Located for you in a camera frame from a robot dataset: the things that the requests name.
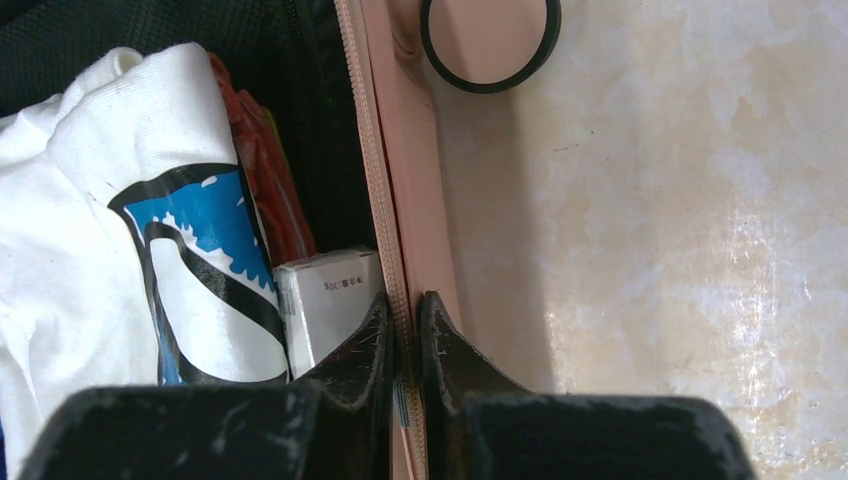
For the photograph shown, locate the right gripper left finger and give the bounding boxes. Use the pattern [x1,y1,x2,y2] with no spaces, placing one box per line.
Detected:
[20,294,393,479]

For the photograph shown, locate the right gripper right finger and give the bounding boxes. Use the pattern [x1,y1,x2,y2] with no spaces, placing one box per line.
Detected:
[418,291,755,479]

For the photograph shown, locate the white tube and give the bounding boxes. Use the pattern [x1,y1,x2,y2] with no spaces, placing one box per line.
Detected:
[274,248,385,379]

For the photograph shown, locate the red white cloth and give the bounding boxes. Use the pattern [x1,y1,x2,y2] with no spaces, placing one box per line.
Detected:
[208,52,317,267]

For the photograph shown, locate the blue white shirt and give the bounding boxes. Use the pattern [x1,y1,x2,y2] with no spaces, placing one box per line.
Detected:
[1,43,289,478]

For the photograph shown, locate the pink suitcase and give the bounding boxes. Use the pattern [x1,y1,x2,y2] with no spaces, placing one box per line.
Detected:
[0,0,564,480]

